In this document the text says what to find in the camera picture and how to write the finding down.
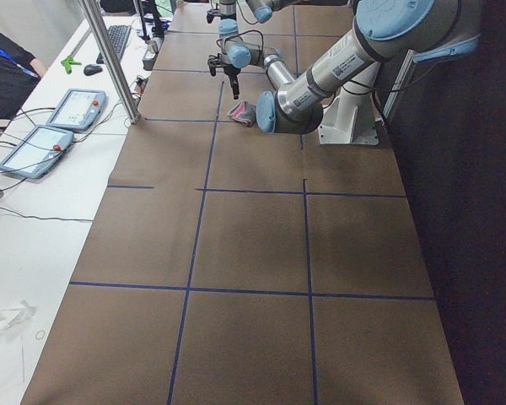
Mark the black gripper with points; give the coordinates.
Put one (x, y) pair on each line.
(214, 8)
(230, 72)

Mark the pink towel with white edge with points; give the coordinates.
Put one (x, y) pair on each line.
(244, 113)

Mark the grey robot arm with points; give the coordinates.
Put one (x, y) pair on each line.
(436, 30)
(263, 10)

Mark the upper orange black connector box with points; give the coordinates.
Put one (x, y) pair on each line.
(140, 84)

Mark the black computer keyboard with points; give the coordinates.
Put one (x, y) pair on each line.
(119, 36)

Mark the black computer mouse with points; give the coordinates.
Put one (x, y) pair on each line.
(92, 69)

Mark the upper teach pendant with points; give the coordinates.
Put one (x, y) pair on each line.
(78, 109)

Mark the teach pendant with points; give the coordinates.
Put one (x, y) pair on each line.
(78, 109)
(37, 152)

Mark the green plastic clamp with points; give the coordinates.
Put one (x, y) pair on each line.
(68, 63)

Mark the lower teach pendant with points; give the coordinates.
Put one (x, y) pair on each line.
(37, 152)

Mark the seated person in black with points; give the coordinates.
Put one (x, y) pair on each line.
(20, 73)

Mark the white side table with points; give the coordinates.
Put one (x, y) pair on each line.
(44, 222)

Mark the crumpled white paper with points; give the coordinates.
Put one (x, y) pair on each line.
(16, 317)

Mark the aluminium frame post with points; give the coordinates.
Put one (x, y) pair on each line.
(91, 11)

